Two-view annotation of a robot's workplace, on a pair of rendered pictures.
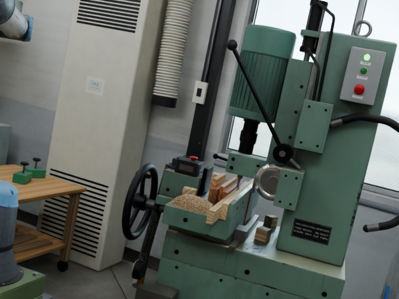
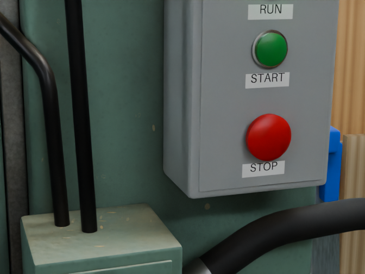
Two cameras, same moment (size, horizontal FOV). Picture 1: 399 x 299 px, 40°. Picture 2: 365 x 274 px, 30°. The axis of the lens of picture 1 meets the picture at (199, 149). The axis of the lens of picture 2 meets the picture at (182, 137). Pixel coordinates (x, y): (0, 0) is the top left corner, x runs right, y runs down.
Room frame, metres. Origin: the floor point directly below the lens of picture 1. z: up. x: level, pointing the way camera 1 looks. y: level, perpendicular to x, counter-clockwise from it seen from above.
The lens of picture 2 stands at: (1.31, -0.16, 1.47)
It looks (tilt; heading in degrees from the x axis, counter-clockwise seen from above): 15 degrees down; 328
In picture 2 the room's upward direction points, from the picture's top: 1 degrees clockwise
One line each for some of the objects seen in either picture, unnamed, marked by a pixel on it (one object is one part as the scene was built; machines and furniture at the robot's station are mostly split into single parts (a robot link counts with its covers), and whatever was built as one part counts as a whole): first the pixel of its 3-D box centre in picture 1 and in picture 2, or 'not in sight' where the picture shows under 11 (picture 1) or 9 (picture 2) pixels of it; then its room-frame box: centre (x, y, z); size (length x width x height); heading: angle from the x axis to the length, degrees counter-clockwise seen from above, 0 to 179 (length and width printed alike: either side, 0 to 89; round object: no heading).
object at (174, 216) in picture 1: (204, 201); not in sight; (1.91, -0.06, 0.87); 0.61 x 0.30 x 0.06; 166
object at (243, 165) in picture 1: (247, 167); not in sight; (1.87, -0.18, 1.03); 0.14 x 0.07 x 0.09; 76
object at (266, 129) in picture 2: (359, 89); (268, 137); (1.63, -0.43, 1.36); 0.03 x 0.01 x 0.03; 76
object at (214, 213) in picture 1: (231, 199); not in sight; (1.80, -0.14, 0.92); 0.60 x 0.02 x 0.04; 166
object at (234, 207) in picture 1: (247, 196); not in sight; (1.87, -0.20, 0.93); 0.60 x 0.02 x 0.06; 166
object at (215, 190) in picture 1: (220, 191); not in sight; (1.88, -0.10, 0.93); 0.22 x 0.02 x 0.05; 166
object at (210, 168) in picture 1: (198, 177); not in sight; (1.92, -0.02, 0.95); 0.09 x 0.07 x 0.09; 166
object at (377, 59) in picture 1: (361, 76); (247, 65); (1.66, -0.44, 1.40); 0.10 x 0.06 x 0.16; 76
